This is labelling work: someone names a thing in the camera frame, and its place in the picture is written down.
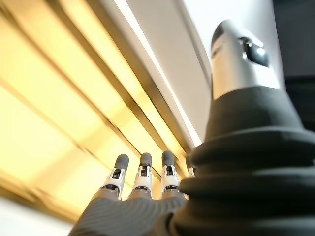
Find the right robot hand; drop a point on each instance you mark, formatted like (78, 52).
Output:
(246, 159)

